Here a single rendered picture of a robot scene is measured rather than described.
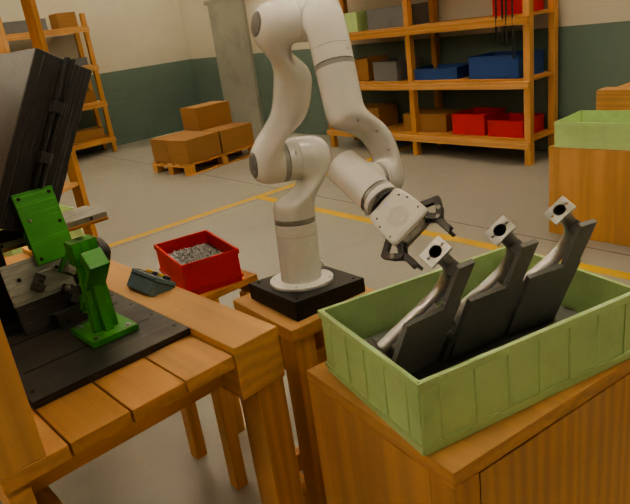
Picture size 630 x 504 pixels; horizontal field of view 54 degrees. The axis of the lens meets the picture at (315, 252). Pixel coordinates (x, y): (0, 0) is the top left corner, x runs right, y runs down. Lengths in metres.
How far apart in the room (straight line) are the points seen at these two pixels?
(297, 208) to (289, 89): 0.33
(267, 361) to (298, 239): 0.36
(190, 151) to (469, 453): 7.00
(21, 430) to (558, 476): 1.13
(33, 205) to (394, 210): 1.08
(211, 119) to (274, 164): 7.05
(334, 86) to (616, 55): 5.43
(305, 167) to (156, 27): 10.53
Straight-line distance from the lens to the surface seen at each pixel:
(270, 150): 1.68
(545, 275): 1.47
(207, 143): 8.18
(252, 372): 1.60
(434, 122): 7.28
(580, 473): 1.64
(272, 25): 1.54
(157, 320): 1.79
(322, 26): 1.41
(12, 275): 1.92
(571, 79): 6.88
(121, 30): 11.89
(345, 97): 1.37
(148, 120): 12.00
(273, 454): 1.76
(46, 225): 1.94
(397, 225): 1.27
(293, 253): 1.77
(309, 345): 1.74
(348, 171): 1.36
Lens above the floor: 1.62
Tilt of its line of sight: 20 degrees down
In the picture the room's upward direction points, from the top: 8 degrees counter-clockwise
